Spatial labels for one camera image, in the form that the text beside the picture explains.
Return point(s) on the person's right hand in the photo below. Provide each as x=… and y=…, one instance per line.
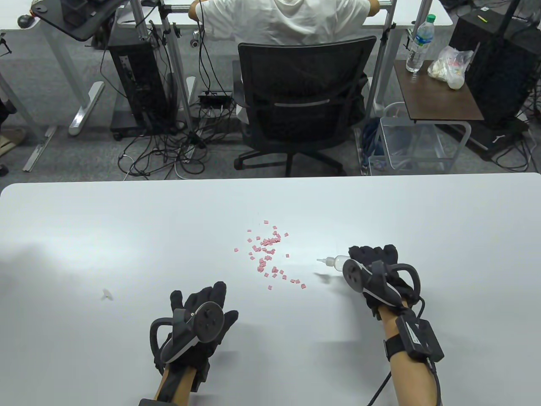
x=374, y=251

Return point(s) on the person's left hand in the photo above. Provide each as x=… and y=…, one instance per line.
x=205, y=296

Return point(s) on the clear conical bottle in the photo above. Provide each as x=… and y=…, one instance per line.
x=337, y=262

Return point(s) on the pile of pink paper scraps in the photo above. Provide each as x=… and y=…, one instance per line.
x=266, y=253

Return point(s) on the small clear bottle cap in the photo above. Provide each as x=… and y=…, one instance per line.
x=106, y=294

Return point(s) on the person's left forearm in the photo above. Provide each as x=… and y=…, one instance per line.
x=179, y=387

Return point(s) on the person's right forearm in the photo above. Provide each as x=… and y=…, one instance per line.
x=408, y=380

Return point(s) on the clear plastic water bottle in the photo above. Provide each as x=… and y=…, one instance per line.
x=417, y=50

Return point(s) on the black grey hand controller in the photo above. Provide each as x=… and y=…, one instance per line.
x=354, y=275
x=207, y=321

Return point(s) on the clear plastic bin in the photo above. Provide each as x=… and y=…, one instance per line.
x=405, y=139

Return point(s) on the brown side table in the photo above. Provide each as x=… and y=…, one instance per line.
x=435, y=99

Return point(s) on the black mesh office chair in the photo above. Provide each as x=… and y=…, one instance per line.
x=304, y=72

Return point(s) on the black power strip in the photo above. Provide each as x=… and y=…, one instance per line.
x=215, y=98

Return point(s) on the clear plastic bag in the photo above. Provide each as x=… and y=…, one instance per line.
x=448, y=67

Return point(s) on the black computer tower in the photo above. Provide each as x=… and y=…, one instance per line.
x=494, y=63
x=139, y=80

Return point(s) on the white desk grey legs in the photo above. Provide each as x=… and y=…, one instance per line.
x=90, y=101

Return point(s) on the black stand shelf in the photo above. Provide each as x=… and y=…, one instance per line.
x=80, y=25

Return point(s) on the black computer mouse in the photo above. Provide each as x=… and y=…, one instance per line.
x=25, y=20

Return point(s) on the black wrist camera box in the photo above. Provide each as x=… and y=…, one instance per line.
x=418, y=338
x=158, y=403

